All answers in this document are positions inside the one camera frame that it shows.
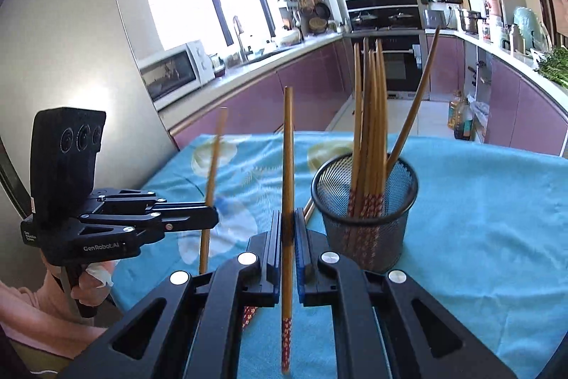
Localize red-patterned wooden chopstick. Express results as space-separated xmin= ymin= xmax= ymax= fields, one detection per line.
xmin=280 ymin=86 xmax=295 ymax=375
xmin=198 ymin=107 xmax=229 ymax=275
xmin=242 ymin=201 xmax=317 ymax=331

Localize black mesh holder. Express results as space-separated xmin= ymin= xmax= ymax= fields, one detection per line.
xmin=311 ymin=152 xmax=419 ymax=274

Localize steel stock pot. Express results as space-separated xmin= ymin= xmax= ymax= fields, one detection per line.
xmin=458 ymin=8 xmax=482 ymax=34

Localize grey refrigerator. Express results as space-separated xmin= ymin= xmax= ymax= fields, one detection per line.
xmin=0 ymin=0 xmax=180 ymax=229

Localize blue floral tablecloth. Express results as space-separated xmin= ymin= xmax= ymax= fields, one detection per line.
xmin=109 ymin=131 xmax=568 ymax=379

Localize mint green appliance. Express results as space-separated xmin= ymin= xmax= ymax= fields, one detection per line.
xmin=514 ymin=6 xmax=548 ymax=51

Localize person's left forearm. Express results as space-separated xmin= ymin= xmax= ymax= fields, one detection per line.
xmin=0 ymin=279 xmax=109 ymax=362

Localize person's left hand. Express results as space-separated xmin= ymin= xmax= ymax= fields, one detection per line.
xmin=70 ymin=262 xmax=115 ymax=309

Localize green leafy vegetables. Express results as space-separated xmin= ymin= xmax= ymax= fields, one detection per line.
xmin=535 ymin=47 xmax=568 ymax=89

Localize steel faucet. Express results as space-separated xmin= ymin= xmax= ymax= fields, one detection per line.
xmin=233 ymin=16 xmax=249 ymax=62

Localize pink base cabinet row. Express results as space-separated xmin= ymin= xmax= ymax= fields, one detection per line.
xmin=169 ymin=37 xmax=356 ymax=151
xmin=428 ymin=33 xmax=568 ymax=158

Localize white bowl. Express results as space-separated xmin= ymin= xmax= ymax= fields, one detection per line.
xmin=271 ymin=30 xmax=300 ymax=47

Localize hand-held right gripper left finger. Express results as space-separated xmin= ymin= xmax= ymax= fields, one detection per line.
xmin=58 ymin=211 xmax=283 ymax=379

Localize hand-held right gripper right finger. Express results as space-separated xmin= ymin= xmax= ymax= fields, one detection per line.
xmin=295 ymin=219 xmax=518 ymax=379

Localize yellow oil bottle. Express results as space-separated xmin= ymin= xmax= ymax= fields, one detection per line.
xmin=447 ymin=90 xmax=466 ymax=140

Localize grey toaster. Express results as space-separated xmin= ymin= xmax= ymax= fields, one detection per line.
xmin=424 ymin=8 xmax=447 ymax=29

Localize black built-in oven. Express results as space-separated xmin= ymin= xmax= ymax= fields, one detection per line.
xmin=350 ymin=33 xmax=429 ymax=101

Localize pink wall picture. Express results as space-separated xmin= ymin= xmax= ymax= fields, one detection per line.
xmin=548 ymin=0 xmax=568 ymax=38

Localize bundle of wooden chopsticks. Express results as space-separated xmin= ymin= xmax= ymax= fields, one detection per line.
xmin=347 ymin=37 xmax=391 ymax=269

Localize black range hood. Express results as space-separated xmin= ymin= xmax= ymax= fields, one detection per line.
xmin=345 ymin=0 xmax=422 ymax=32

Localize white microwave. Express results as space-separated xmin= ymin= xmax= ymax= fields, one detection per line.
xmin=138 ymin=40 xmax=216 ymax=104

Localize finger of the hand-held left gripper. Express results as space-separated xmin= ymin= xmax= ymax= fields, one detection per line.
xmin=89 ymin=189 xmax=214 ymax=213
xmin=77 ymin=205 xmax=220 ymax=249

